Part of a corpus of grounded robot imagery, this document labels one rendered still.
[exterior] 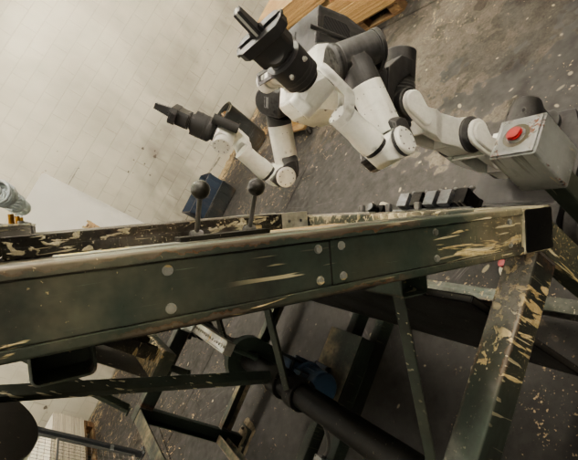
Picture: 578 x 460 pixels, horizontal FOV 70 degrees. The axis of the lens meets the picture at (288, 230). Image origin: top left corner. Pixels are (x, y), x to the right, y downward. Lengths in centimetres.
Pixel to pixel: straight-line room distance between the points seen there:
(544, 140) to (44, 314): 109
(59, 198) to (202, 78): 300
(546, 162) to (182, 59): 611
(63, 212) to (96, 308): 447
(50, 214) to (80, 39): 269
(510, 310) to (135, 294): 87
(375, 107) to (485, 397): 75
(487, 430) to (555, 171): 64
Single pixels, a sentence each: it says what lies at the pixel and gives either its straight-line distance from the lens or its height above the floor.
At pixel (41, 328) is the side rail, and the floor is 168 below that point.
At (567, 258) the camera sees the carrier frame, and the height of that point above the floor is 67.
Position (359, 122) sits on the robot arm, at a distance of 104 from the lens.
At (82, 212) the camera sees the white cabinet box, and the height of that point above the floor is 153.
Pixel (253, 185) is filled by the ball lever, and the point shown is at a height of 145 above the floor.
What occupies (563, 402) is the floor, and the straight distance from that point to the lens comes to 191.
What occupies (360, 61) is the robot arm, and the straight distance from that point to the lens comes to 118.
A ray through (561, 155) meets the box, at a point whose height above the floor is 82.
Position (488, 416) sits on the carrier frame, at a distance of 110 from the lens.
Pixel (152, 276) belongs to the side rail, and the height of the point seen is 159.
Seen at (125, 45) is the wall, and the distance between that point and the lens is 676.
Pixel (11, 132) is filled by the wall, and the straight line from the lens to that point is 649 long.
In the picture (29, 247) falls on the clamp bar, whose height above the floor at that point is 175.
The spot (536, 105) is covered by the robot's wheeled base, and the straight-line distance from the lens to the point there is 221.
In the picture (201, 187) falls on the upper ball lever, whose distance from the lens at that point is 81.
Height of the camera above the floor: 173
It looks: 27 degrees down
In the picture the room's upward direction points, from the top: 59 degrees counter-clockwise
